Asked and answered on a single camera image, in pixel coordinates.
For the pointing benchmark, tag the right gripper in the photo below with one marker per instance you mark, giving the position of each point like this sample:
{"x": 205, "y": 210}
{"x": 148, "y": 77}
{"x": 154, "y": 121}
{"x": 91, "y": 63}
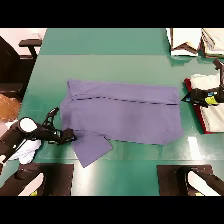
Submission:
{"x": 198, "y": 96}

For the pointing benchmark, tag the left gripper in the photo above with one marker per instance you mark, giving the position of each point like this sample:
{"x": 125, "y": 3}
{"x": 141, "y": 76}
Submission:
{"x": 68, "y": 136}

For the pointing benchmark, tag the purple shirt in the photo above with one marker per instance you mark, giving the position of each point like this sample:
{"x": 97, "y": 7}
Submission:
{"x": 126, "y": 116}

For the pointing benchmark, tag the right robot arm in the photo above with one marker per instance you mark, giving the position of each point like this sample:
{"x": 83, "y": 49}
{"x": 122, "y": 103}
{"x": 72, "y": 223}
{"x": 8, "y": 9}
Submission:
{"x": 203, "y": 181}

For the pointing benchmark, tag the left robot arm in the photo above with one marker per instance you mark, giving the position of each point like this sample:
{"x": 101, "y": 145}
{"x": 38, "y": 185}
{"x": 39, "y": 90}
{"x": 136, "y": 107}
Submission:
{"x": 15, "y": 135}

